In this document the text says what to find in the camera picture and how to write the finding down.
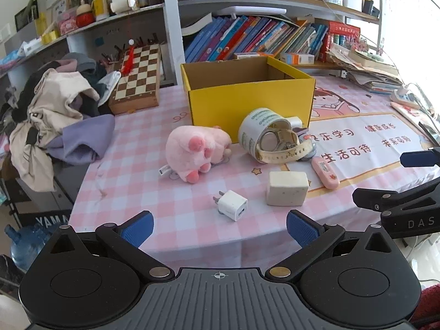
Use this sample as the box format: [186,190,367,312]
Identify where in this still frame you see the stack of papers and books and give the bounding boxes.
[325,46,403,95]

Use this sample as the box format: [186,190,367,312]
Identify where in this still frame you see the yellow cardboard box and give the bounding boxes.
[180,56,316,144]

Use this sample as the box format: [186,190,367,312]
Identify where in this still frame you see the pink oblong gadget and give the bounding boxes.
[311,156,341,189]

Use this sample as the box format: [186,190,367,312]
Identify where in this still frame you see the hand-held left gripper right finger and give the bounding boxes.
[265,210,401,280]

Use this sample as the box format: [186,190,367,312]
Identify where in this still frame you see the black keyboard case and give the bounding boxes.
[15,208,73,230]

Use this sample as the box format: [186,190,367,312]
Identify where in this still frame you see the white light bar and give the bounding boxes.
[212,6,287,17]

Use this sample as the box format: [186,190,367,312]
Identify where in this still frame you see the dark grey clothing pile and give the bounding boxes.
[51,52,116,116]

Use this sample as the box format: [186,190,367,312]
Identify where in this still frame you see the blue water jug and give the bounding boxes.
[4,223,61,272]

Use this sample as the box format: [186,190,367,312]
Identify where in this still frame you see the orange and white carton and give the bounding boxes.
[234,52,276,60]
[280,52,315,65]

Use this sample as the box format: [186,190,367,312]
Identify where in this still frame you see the row of colourful books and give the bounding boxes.
[184,15,331,63]

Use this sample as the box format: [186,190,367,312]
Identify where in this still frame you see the white and yellow tumbler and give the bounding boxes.
[91,0,111,21]

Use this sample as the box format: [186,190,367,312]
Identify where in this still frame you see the pile of clothes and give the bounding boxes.
[9,69,100,193]

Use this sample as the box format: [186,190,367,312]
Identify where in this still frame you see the pink plush toy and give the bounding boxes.
[159,125,232,183]

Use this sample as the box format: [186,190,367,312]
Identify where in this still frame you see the purple sweatshirt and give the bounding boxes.
[46,113,116,166]

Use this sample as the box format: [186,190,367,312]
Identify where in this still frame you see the small white charger plug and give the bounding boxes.
[212,191,249,221]

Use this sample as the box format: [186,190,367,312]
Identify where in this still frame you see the red tassel ornament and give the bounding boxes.
[120,39,137,76]

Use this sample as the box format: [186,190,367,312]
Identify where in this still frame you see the white plastic bag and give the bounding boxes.
[97,71,122,108]

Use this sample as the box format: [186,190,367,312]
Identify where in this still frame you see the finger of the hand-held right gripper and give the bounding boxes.
[400,147,440,168]
[352,178,440,213]

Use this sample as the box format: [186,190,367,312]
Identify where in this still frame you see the red book box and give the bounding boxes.
[325,21,361,62]

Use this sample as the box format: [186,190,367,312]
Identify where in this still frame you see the round face metal watch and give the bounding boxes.
[258,128,300,153]

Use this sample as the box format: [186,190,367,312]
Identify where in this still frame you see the white power strip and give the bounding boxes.
[390,87,426,109]

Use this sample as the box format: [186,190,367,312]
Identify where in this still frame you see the cream strap watch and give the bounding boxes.
[256,137,317,164]

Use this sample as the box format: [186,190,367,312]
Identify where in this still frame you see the black thick book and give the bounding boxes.
[180,12,213,37]

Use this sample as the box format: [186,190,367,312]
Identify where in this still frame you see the grey and purple toy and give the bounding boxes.
[292,127,317,160]

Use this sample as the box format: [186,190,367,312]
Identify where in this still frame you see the beige speckled block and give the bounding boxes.
[266,171,309,207]

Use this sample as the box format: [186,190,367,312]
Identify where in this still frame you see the pink patterned box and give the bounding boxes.
[57,14,78,35]

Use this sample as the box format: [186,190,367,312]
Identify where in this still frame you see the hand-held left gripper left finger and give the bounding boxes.
[46,211,174,281]

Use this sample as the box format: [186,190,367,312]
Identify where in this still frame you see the wooden chessboard box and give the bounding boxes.
[108,43,161,115]

